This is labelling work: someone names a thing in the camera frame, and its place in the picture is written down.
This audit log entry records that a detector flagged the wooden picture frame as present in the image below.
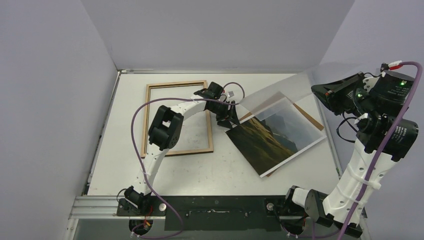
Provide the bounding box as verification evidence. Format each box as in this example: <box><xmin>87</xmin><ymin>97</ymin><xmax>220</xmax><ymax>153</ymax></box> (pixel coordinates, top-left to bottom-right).
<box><xmin>141</xmin><ymin>80</ymin><xmax>214</xmax><ymax>157</ymax></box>

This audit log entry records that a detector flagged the clear glass pane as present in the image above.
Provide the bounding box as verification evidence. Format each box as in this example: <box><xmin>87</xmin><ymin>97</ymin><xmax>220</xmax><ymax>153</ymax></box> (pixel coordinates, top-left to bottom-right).
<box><xmin>237</xmin><ymin>62</ymin><xmax>382</xmax><ymax>122</ymax></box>

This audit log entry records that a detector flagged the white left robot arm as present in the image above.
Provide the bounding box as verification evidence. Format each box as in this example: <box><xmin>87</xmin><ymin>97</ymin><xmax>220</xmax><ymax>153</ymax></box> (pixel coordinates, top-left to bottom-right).
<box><xmin>124</xmin><ymin>82</ymin><xmax>240</xmax><ymax>216</ymax></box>

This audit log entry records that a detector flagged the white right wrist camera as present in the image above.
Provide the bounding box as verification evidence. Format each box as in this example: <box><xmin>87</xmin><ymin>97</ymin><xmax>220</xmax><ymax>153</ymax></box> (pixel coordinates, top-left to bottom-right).
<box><xmin>380</xmin><ymin>60</ymin><xmax>403</xmax><ymax>77</ymax></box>

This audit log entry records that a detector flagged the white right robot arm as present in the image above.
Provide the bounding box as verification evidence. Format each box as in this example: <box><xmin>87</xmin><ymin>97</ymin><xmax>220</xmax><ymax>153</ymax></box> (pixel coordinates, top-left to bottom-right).
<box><xmin>282</xmin><ymin>70</ymin><xmax>419</xmax><ymax>238</ymax></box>

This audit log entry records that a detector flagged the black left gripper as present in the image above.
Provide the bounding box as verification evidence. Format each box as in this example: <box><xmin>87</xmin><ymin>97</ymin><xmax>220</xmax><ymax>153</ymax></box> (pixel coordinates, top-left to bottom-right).
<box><xmin>207</xmin><ymin>101</ymin><xmax>239</xmax><ymax>130</ymax></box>

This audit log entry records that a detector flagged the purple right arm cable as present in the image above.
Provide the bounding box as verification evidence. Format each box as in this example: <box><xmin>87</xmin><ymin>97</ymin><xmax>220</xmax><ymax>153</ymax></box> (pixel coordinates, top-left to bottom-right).
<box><xmin>281</xmin><ymin>61</ymin><xmax>424</xmax><ymax>240</ymax></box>

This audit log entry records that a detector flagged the aluminium rail front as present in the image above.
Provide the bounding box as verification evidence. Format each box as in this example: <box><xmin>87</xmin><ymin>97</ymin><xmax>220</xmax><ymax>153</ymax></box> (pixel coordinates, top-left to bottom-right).
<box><xmin>70</xmin><ymin>195</ymin><xmax>300</xmax><ymax>220</ymax></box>

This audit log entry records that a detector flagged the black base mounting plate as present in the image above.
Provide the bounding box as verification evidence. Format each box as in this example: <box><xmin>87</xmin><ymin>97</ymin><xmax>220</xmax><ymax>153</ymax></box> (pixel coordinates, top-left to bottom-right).
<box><xmin>116</xmin><ymin>195</ymin><xmax>306</xmax><ymax>232</ymax></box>

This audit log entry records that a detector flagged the landscape photo print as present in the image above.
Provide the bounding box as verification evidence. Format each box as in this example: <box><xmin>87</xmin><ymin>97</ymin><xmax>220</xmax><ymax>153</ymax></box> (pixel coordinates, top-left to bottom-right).
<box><xmin>225</xmin><ymin>99</ymin><xmax>327</xmax><ymax>178</ymax></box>

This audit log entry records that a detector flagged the brown frame backing board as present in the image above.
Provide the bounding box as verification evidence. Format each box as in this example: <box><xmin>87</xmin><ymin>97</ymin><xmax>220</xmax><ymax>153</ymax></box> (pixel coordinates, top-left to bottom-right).
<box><xmin>238</xmin><ymin>96</ymin><xmax>326</xmax><ymax>178</ymax></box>

